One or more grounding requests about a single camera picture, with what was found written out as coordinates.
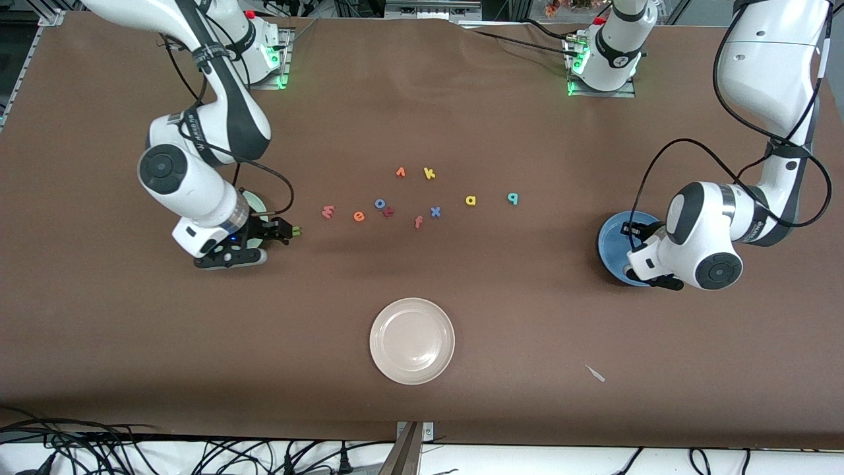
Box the blue plate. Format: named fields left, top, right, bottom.
left=597, top=210, right=663, bottom=288

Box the green plate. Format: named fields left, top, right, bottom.
left=239, top=190, right=270, bottom=265

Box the beige plate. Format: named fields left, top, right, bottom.
left=369, top=298, right=456, bottom=385

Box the grey box behind table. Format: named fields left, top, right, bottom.
left=384, top=0, right=483, bottom=20

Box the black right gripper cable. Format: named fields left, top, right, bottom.
left=231, top=150, right=295, bottom=228

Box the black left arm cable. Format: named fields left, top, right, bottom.
left=633, top=20, right=833, bottom=255

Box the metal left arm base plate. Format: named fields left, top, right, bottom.
left=566, top=33, right=638, bottom=99

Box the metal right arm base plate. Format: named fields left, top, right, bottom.
left=247, top=26, right=292, bottom=90

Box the long black right arm cable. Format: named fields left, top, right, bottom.
left=160, top=32, right=212, bottom=110

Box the black table cable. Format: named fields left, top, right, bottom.
left=521, top=18, right=574, bottom=42
left=469, top=29, right=580, bottom=57

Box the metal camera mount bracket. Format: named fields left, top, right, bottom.
left=378, top=421, right=435, bottom=475

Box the aluminium frame rail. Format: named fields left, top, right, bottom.
left=0, top=8, right=67, bottom=129

